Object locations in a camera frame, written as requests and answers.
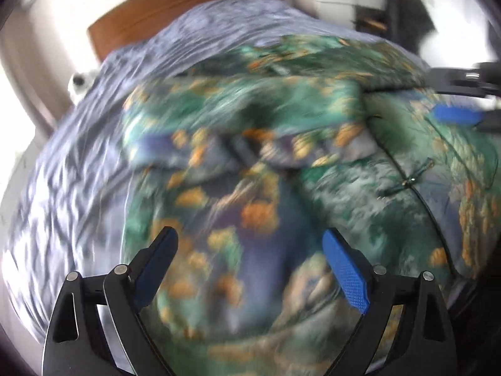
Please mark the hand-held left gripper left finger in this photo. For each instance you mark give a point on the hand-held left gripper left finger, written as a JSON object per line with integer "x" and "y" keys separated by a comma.
{"x": 154, "y": 270}

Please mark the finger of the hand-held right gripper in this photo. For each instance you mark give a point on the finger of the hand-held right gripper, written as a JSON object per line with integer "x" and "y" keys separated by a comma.
{"x": 458, "y": 114}

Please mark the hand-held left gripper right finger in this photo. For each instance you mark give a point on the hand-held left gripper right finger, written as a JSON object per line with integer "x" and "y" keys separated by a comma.
{"x": 348, "y": 274}

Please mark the green printed padded jacket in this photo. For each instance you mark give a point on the green printed padded jacket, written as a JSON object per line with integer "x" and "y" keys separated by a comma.
{"x": 293, "y": 156}

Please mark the blue checked bed blanket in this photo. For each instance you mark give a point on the blue checked bed blanket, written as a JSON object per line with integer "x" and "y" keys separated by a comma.
{"x": 78, "y": 164}

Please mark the grey white desk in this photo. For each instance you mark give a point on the grey white desk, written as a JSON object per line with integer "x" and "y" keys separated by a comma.
{"x": 336, "y": 0}

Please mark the white round fan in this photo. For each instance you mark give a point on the white round fan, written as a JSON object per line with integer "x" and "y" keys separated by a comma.
{"x": 80, "y": 84}

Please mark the beige curtain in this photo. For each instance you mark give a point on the beige curtain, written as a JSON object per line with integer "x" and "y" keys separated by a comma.
{"x": 27, "y": 86}

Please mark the wooden headboard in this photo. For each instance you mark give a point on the wooden headboard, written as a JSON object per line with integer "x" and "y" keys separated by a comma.
{"x": 176, "y": 4}

